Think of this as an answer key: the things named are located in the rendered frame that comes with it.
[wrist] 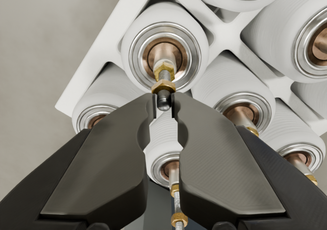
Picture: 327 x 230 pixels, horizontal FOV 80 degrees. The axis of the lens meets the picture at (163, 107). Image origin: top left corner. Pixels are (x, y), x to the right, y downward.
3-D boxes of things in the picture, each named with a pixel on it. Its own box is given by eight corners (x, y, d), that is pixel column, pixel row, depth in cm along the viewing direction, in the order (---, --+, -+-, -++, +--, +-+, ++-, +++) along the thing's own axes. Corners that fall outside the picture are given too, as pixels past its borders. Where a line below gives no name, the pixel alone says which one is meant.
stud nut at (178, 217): (172, 221, 24) (172, 229, 23) (169, 213, 23) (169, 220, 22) (188, 220, 23) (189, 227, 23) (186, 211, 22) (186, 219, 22)
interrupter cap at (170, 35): (201, 17, 19) (202, 18, 18) (200, 88, 23) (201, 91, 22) (123, 24, 19) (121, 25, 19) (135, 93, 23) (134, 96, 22)
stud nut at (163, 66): (167, 57, 17) (167, 61, 16) (179, 72, 18) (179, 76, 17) (150, 71, 18) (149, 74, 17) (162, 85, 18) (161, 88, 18)
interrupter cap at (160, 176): (140, 162, 29) (140, 166, 28) (185, 141, 27) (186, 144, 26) (168, 191, 32) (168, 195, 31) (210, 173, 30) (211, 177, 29)
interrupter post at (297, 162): (281, 158, 28) (294, 177, 25) (299, 152, 27) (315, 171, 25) (284, 168, 29) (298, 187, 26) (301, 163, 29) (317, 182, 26)
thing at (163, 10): (190, -3, 34) (212, 4, 18) (191, 53, 38) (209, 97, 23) (135, 3, 34) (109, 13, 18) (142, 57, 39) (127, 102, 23)
